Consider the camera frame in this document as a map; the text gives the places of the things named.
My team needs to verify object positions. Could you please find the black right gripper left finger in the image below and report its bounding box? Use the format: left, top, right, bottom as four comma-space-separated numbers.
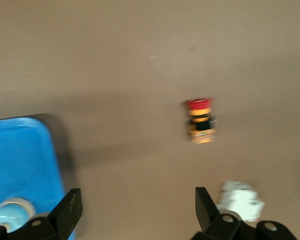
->
0, 187, 84, 240

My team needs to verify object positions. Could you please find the light blue call bell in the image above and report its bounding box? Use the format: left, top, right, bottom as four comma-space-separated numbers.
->
0, 197, 37, 233

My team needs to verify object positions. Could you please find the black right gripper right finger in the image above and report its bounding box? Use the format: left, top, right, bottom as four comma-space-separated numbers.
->
189, 186, 298, 240

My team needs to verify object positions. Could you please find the white circuit breaker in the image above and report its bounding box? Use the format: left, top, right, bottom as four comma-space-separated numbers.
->
215, 180, 266, 223

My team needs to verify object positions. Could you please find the red yellow emergency stop button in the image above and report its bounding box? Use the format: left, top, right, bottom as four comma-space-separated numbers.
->
182, 97, 218, 145

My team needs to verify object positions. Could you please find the blue plastic tray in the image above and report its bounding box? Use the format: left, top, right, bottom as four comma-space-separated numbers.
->
0, 116, 77, 240

